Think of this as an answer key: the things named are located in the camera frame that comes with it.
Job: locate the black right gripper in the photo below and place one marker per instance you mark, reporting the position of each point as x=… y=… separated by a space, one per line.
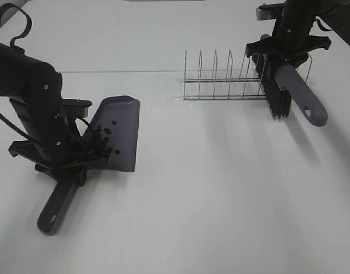
x=290 y=35

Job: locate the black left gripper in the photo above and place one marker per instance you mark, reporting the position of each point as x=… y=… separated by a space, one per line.
x=55 y=145

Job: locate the pile of coffee beans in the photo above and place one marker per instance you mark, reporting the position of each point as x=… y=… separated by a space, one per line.
x=103 y=137

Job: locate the grey plastic dustpan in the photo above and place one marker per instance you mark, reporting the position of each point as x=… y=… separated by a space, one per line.
x=121 y=115

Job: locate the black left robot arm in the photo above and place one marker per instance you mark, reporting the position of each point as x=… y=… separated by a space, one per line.
x=32 y=87

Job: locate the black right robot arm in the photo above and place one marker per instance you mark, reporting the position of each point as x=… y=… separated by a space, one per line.
x=307 y=9

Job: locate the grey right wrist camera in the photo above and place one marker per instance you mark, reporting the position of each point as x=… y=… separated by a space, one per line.
x=269 y=11

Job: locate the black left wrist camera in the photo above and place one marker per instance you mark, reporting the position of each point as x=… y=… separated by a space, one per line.
x=76 y=108

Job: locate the metal wire dish rack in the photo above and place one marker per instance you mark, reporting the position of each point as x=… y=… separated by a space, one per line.
x=200 y=83

